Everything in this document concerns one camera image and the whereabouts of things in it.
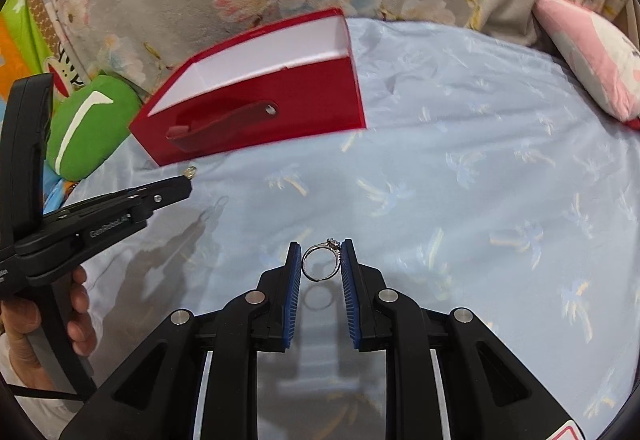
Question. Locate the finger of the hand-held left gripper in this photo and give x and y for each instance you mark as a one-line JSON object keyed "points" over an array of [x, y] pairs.
{"points": [[170, 192]]}

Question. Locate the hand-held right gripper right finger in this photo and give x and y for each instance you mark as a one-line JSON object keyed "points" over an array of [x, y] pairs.
{"points": [[350, 300]]}

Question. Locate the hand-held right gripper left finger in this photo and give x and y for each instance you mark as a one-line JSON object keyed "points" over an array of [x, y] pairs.
{"points": [[292, 300]]}

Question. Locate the gold hoop earring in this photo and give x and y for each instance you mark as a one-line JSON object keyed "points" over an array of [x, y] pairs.
{"points": [[189, 172]]}

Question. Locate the person's left forearm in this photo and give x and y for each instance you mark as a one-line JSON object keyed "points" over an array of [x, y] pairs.
{"points": [[40, 415]]}

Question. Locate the person's left hand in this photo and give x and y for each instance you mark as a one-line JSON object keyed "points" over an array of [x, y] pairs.
{"points": [[82, 320]]}

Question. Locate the green plush pillow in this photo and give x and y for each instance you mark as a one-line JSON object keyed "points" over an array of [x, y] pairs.
{"points": [[95, 140]]}

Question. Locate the light blue palm-print bedsheet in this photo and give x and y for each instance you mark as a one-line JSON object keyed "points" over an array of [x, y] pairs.
{"points": [[475, 170]]}

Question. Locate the pink plush pillow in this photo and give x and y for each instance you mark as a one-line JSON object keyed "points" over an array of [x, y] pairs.
{"points": [[590, 50]]}

